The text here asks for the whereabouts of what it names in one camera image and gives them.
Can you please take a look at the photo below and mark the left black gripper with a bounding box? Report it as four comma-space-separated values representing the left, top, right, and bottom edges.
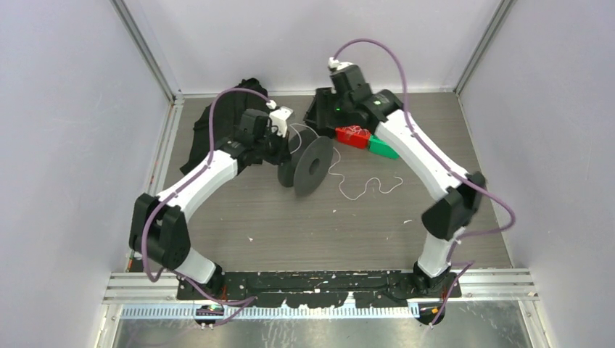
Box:
254, 125, 291, 166

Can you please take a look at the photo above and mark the white cable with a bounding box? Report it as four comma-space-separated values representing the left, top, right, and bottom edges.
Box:
288, 122, 405, 202

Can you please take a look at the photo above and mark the grey plastic cable spool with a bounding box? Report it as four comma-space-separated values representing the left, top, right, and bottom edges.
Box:
277, 132, 334, 197

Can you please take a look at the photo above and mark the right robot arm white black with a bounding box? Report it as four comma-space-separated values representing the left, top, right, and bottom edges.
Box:
313, 60, 486, 298

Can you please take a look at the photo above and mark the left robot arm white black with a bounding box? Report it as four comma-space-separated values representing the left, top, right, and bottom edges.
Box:
128, 121, 298, 300

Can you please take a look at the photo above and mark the black plastic bin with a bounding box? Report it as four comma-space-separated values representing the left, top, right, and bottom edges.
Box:
303, 87, 336, 138

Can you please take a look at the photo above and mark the red plastic bin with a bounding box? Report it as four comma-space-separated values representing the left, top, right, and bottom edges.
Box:
335, 125, 371, 149

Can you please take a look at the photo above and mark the green plastic bin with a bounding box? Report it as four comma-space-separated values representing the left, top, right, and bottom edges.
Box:
368, 135, 399, 159

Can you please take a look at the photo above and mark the black cloth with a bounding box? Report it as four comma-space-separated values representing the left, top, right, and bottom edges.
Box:
180, 92, 268, 175

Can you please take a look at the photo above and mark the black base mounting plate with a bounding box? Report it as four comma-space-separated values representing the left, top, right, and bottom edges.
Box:
177, 270, 461, 309

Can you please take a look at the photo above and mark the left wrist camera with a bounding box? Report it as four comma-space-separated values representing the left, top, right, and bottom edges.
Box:
234, 107, 294, 144

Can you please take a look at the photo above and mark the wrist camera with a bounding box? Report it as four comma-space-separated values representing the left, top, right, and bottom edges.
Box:
234, 107, 294, 144
327, 57, 354, 73

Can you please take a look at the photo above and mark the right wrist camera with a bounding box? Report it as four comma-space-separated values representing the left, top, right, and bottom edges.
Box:
327, 57, 354, 73

